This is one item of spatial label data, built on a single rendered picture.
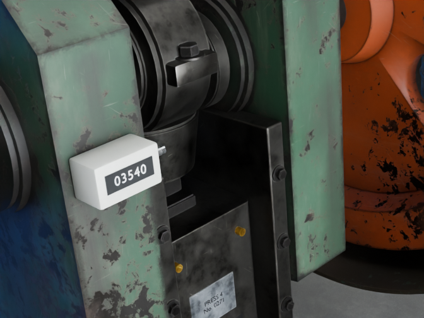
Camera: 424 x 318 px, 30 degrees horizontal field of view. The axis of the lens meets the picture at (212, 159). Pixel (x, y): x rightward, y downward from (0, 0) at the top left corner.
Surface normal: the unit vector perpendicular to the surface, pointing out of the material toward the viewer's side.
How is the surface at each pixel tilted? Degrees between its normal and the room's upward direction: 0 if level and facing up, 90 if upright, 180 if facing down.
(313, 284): 0
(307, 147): 90
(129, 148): 0
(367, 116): 90
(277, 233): 90
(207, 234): 90
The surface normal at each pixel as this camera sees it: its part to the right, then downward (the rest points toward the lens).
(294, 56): 0.69, 0.24
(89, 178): -0.72, 0.34
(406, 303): -0.09, -0.91
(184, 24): 0.57, -0.21
